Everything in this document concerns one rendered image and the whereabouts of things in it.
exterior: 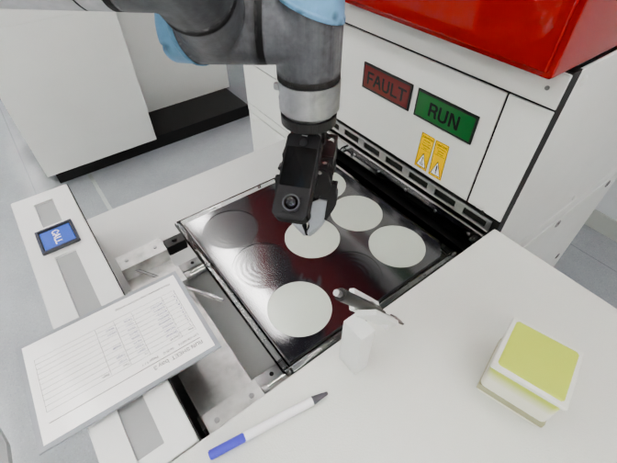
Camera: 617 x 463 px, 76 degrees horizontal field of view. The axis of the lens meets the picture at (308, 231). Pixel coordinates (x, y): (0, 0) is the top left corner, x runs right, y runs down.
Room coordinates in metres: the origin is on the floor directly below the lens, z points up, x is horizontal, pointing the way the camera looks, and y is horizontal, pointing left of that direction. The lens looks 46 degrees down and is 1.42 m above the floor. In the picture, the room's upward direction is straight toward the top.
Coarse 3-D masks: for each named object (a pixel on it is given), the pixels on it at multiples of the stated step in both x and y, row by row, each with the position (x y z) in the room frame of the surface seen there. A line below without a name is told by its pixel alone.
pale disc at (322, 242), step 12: (288, 228) 0.51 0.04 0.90; (324, 228) 0.51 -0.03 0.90; (288, 240) 0.48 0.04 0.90; (300, 240) 0.48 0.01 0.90; (312, 240) 0.48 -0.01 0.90; (324, 240) 0.48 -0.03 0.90; (336, 240) 0.48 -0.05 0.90; (300, 252) 0.46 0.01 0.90; (312, 252) 0.46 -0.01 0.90; (324, 252) 0.46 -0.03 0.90
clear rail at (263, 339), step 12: (180, 228) 0.51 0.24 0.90; (192, 240) 0.48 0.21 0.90; (204, 264) 0.43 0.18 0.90; (216, 276) 0.40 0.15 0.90; (228, 288) 0.37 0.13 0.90; (240, 300) 0.35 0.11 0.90; (240, 312) 0.33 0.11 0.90; (252, 324) 0.31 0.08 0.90; (264, 336) 0.29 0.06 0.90; (264, 348) 0.27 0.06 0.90; (276, 348) 0.27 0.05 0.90; (276, 360) 0.25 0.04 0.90; (288, 372) 0.24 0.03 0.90
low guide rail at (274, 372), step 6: (276, 366) 0.27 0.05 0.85; (264, 372) 0.26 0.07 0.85; (270, 372) 0.26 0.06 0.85; (276, 372) 0.26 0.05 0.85; (258, 378) 0.25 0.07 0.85; (264, 378) 0.25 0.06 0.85; (270, 378) 0.25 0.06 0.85; (258, 384) 0.24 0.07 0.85; (264, 384) 0.24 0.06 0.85; (198, 420) 0.19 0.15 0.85; (204, 426) 0.18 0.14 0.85; (204, 432) 0.18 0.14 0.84
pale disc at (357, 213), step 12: (336, 204) 0.58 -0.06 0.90; (348, 204) 0.58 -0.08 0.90; (360, 204) 0.58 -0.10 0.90; (372, 204) 0.58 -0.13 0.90; (336, 216) 0.55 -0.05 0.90; (348, 216) 0.55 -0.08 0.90; (360, 216) 0.55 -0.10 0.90; (372, 216) 0.55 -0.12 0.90; (348, 228) 0.51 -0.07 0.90; (360, 228) 0.51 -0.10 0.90; (372, 228) 0.51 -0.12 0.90
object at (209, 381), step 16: (160, 272) 0.43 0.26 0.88; (208, 320) 0.33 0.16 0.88; (224, 352) 0.28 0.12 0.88; (192, 368) 0.25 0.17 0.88; (208, 368) 0.25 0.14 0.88; (224, 368) 0.25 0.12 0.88; (240, 368) 0.25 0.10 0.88; (192, 384) 0.23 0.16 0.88; (208, 384) 0.23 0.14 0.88; (224, 384) 0.23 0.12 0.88; (240, 384) 0.23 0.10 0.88; (192, 400) 0.21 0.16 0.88; (208, 400) 0.21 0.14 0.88
